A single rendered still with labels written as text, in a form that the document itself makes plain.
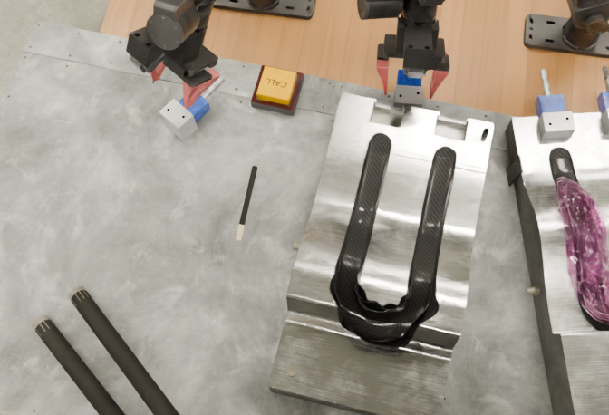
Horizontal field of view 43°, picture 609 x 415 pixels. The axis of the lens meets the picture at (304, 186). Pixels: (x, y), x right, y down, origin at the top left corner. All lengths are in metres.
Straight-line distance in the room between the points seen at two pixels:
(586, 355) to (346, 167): 0.46
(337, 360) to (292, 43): 0.61
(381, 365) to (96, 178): 0.60
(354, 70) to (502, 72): 0.27
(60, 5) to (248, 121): 1.35
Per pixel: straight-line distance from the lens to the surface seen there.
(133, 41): 1.17
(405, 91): 1.37
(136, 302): 1.32
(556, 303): 1.25
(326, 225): 1.21
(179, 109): 1.37
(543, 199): 1.30
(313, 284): 1.15
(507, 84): 1.47
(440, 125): 1.33
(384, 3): 1.25
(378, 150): 1.28
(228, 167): 1.37
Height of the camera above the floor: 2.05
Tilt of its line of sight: 68 degrees down
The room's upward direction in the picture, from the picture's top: 5 degrees counter-clockwise
